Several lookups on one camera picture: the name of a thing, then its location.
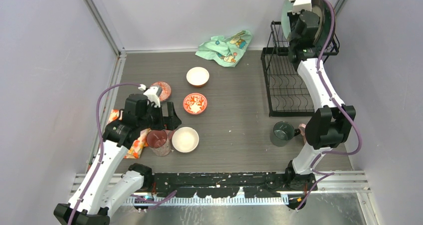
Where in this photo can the black rimmed cream plate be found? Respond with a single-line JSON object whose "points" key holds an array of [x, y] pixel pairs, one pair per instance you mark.
{"points": [[319, 7]]}

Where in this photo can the pink glass mug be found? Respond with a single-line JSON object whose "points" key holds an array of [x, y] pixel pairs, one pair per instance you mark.
{"points": [[160, 141]]}

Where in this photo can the dark green mug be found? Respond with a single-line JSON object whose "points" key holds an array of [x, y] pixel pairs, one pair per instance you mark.
{"points": [[282, 133]]}

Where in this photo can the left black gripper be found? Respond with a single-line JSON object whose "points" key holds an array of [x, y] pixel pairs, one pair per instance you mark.
{"points": [[170, 122]]}

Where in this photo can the white bowl orange outside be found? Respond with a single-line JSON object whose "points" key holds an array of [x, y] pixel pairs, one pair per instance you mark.
{"points": [[197, 76]]}

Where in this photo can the mint green cartoon cloth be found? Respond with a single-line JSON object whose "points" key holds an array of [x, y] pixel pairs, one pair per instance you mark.
{"points": [[226, 52]]}

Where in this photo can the orange floral cloth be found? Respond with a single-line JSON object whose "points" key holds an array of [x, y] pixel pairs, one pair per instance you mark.
{"points": [[137, 147]]}

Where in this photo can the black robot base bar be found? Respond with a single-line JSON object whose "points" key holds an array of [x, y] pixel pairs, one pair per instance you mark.
{"points": [[224, 185]]}

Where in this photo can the orange coral pattern bowl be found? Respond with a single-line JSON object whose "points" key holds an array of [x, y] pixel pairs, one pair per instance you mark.
{"points": [[195, 103]]}

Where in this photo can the mint green flower plate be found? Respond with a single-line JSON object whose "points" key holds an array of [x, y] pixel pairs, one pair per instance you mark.
{"points": [[286, 20]]}

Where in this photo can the dark blue floral plate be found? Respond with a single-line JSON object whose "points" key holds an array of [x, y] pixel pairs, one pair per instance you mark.
{"points": [[329, 25]]}

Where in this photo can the pale pink mug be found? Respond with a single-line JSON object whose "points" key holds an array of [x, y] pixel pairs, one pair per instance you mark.
{"points": [[302, 127]]}

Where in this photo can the black wire dish rack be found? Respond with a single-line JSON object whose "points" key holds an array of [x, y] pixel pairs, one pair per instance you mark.
{"points": [[287, 94]]}

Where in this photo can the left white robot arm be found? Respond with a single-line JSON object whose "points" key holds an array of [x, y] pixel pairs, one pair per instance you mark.
{"points": [[93, 203]]}

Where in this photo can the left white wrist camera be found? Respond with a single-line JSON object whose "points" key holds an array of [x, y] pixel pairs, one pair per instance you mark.
{"points": [[153, 94]]}

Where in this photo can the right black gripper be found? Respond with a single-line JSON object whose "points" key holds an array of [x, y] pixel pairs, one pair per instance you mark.
{"points": [[293, 16]]}

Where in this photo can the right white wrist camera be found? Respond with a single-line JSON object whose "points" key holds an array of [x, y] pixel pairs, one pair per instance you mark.
{"points": [[298, 6]]}

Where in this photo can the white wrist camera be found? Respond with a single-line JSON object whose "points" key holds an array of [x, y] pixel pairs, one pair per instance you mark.
{"points": [[298, 6], [153, 94]]}

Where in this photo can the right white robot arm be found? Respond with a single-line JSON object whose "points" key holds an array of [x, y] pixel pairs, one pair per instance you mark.
{"points": [[330, 124]]}

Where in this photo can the white ceramic bowl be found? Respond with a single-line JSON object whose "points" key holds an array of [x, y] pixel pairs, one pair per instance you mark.
{"points": [[185, 139]]}

